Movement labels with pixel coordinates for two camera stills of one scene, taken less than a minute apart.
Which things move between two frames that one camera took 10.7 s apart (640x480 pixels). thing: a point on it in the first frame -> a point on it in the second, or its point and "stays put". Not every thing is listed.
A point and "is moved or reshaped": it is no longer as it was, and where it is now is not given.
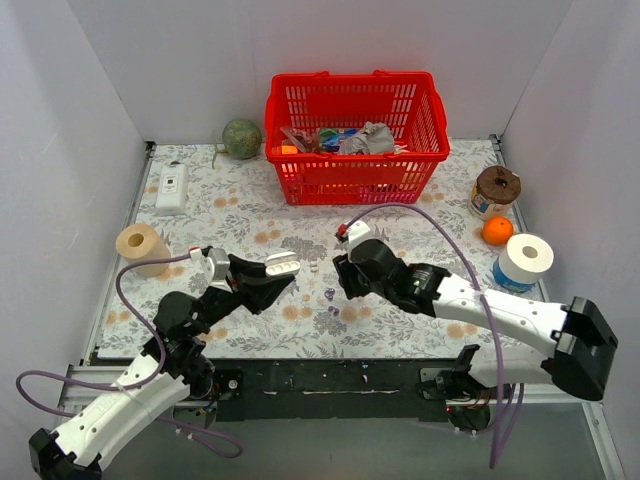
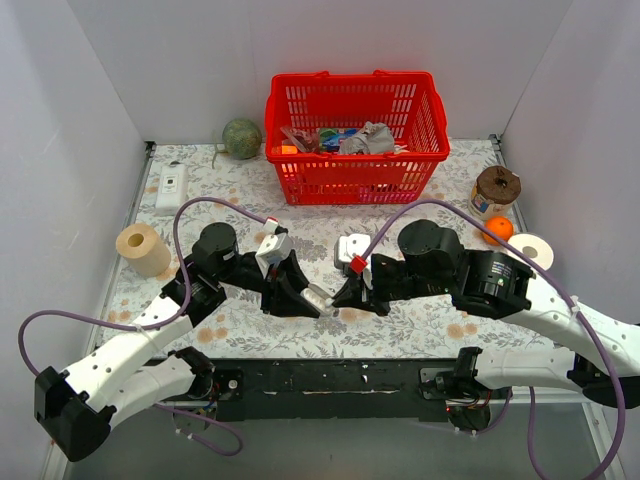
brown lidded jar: (494, 192) stays put
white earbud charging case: (284, 263) is moved or reshaped
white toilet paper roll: (526, 257) stays put
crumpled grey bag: (372, 139) stays put
